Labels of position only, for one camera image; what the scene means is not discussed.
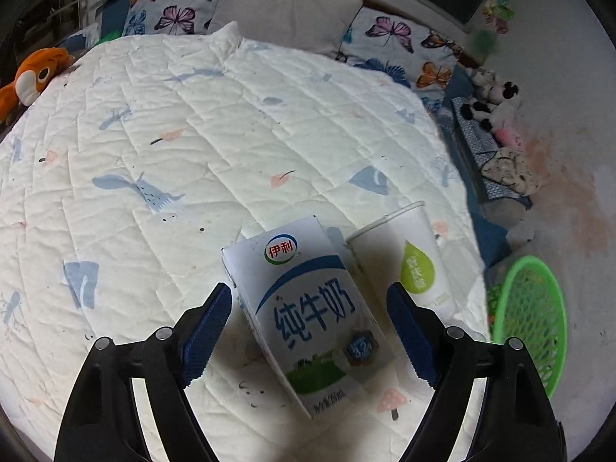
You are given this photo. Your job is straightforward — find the orange plush toy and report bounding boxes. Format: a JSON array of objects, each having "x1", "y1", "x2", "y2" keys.
[{"x1": 0, "y1": 48, "x2": 75, "y2": 123}]

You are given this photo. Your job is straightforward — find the butterfly print pillow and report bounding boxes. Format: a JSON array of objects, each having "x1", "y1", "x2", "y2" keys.
[
  {"x1": 337, "y1": 7, "x2": 465, "y2": 102},
  {"x1": 122, "y1": 0, "x2": 232, "y2": 37}
]

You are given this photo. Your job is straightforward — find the white and blue milk carton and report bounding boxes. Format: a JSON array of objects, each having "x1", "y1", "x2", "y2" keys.
[{"x1": 221, "y1": 216, "x2": 398, "y2": 419}]

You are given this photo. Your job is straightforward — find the grey pillow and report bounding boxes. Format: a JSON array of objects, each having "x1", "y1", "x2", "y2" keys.
[
  {"x1": 269, "y1": 0, "x2": 364, "y2": 56},
  {"x1": 207, "y1": 0, "x2": 290, "y2": 39}
]

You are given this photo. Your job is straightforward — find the green plastic basket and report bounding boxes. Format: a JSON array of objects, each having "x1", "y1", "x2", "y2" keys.
[{"x1": 487, "y1": 255, "x2": 569, "y2": 398}]

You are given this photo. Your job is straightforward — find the colourful pinwheel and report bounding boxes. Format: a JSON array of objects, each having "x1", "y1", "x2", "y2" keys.
[{"x1": 474, "y1": 0, "x2": 515, "y2": 56}]

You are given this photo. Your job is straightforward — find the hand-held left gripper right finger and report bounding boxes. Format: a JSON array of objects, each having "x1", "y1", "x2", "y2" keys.
[{"x1": 387, "y1": 281, "x2": 561, "y2": 462}]

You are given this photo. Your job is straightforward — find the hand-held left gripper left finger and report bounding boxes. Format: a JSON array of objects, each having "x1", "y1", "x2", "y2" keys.
[{"x1": 54, "y1": 282, "x2": 234, "y2": 462}]

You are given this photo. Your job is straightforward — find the spotted white cloth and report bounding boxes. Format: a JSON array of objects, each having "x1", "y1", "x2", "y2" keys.
[{"x1": 481, "y1": 148, "x2": 544, "y2": 198}]

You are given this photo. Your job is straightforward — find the black and white plush toys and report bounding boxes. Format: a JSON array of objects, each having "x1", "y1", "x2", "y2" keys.
[{"x1": 450, "y1": 96, "x2": 530, "y2": 203}]

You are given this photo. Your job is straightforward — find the white quilted bed pad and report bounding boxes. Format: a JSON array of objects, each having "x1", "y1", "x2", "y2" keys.
[{"x1": 0, "y1": 22, "x2": 489, "y2": 462}]

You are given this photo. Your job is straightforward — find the white tube with green drop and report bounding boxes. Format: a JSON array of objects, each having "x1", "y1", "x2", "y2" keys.
[{"x1": 345, "y1": 201, "x2": 456, "y2": 321}]

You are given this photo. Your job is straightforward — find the pink plush toy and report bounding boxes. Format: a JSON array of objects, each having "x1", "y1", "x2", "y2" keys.
[{"x1": 493, "y1": 125, "x2": 526, "y2": 151}]

